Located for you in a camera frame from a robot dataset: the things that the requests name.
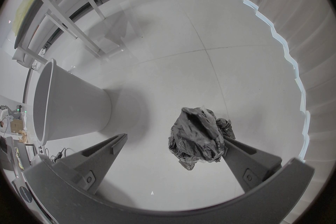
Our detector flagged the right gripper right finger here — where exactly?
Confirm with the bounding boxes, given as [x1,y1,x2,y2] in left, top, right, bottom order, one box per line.
[223,137,283,192]

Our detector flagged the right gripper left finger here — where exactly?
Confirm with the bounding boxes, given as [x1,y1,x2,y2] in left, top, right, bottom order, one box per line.
[55,134,128,194]

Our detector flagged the black plastic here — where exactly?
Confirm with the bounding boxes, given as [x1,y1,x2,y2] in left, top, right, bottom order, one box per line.
[169,107,236,171]

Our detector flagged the clear printed wrapper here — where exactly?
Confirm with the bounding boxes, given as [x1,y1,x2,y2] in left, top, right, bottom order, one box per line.
[194,105,216,120]

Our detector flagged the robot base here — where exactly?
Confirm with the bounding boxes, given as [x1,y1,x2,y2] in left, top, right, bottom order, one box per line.
[30,153,54,168]

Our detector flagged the white trash bin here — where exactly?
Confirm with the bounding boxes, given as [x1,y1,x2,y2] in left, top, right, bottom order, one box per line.
[33,58,113,145]

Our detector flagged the white chair grey seat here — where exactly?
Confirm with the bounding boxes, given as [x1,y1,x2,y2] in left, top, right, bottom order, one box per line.
[12,0,125,68]

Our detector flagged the white curtain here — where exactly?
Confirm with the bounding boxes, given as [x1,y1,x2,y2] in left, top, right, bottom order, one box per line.
[195,0,335,208]

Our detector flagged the black cable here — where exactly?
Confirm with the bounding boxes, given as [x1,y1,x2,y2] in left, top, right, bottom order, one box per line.
[50,148,71,162]

